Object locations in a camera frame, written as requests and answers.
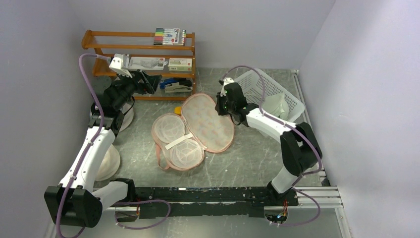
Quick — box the white cylindrical mesh laundry bag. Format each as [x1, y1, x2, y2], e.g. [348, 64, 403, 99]
[89, 103, 134, 132]

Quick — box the white padded bra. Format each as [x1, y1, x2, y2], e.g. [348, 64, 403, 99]
[262, 93, 289, 120]

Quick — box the small yellow block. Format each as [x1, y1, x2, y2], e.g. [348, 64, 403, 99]
[174, 107, 182, 116]

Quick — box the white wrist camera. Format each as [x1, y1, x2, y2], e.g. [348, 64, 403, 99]
[108, 54, 133, 78]
[219, 77, 235, 97]

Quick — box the blue stapler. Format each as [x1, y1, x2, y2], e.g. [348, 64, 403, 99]
[159, 77, 193, 89]

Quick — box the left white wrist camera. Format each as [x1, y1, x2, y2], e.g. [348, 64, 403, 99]
[108, 54, 133, 78]

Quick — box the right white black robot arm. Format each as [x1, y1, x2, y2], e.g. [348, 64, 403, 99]
[215, 78, 322, 205]

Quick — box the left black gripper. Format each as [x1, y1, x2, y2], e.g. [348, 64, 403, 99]
[112, 68, 162, 110]

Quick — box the coloured marker pen set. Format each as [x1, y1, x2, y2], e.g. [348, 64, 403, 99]
[154, 28, 187, 46]

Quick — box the wooden three-tier shelf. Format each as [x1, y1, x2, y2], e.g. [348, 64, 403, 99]
[81, 30, 197, 101]

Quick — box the floral pink mesh laundry bag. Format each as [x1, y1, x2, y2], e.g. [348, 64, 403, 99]
[151, 93, 235, 171]

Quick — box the green white small box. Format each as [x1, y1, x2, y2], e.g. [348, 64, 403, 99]
[167, 58, 193, 71]

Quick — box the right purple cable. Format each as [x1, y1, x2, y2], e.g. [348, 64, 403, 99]
[220, 65, 324, 227]

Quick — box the grey black stapler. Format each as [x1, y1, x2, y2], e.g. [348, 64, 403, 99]
[164, 81, 193, 93]

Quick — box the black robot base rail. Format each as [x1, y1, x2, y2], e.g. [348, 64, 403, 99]
[113, 186, 299, 221]

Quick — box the purple cable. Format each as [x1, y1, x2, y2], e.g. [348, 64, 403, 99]
[55, 53, 171, 238]
[220, 65, 324, 227]

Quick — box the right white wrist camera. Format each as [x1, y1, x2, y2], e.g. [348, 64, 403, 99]
[219, 77, 235, 97]

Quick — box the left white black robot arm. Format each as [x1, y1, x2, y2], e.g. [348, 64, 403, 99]
[44, 70, 162, 228]

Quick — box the white flat packaged item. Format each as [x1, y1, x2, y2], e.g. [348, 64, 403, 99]
[128, 57, 168, 70]

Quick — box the white perforated plastic basket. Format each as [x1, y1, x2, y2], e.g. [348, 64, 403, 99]
[234, 68, 305, 122]

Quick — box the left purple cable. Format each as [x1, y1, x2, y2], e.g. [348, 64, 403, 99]
[55, 53, 171, 238]

